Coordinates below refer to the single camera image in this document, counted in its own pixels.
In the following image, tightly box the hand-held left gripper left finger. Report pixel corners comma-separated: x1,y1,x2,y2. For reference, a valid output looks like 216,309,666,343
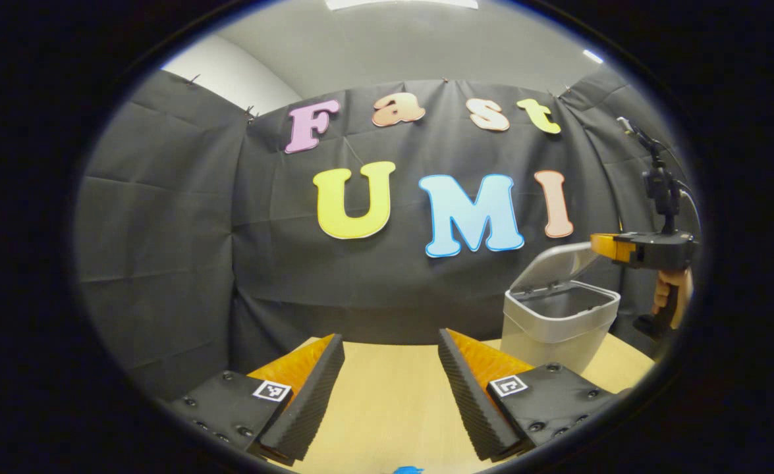
169,334,346,467

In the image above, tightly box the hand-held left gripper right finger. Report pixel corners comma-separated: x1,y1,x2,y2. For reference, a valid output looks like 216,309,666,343
437,328,631,461

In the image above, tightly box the white desktop garbage bin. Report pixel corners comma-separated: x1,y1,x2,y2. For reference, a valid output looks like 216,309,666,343
501,242,621,375

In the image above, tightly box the light wooden desktop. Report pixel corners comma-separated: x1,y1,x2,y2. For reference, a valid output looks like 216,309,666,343
248,336,656,474

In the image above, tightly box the black backdrop cloth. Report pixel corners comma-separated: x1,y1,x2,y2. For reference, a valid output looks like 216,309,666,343
74,66,698,399

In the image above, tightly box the long ceiling light panel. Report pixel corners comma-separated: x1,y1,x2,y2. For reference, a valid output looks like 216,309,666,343
326,0,478,11

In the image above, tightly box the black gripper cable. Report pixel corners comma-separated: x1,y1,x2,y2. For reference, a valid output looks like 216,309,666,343
678,183,702,232

